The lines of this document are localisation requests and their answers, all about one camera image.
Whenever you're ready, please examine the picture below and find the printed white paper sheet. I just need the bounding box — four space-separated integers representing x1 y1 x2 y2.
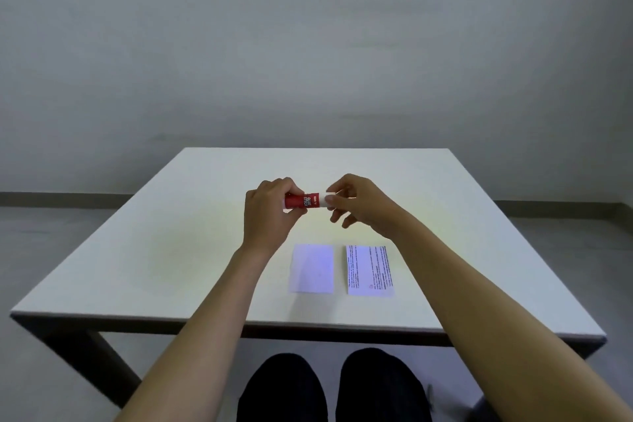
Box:
345 245 395 297

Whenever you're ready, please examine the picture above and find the person's left hand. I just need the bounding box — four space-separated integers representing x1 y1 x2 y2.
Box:
240 177 306 257

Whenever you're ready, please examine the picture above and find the white table with dark frame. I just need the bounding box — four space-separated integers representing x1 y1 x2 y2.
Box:
10 147 608 410

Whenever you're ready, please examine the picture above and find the blank white paper sheet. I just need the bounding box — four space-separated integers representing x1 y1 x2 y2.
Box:
289 244 335 294

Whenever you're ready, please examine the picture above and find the person's right hand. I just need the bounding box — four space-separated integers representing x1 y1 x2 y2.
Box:
325 174 405 240

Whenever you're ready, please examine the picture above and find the person's right leg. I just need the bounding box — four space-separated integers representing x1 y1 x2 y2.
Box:
340 348 433 422

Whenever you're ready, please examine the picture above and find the red glue stick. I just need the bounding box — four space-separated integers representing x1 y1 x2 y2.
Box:
283 193 323 212

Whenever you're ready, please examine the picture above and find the person's leg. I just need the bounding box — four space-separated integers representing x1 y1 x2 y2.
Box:
236 353 328 422
340 348 433 422

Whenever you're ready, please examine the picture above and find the person's right forearm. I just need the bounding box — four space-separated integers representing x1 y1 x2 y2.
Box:
390 211 633 422

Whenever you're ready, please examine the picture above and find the person's left leg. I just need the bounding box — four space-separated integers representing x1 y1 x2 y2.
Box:
236 353 328 422

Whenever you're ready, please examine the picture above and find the person's left forearm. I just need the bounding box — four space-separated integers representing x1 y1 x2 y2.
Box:
113 243 279 422

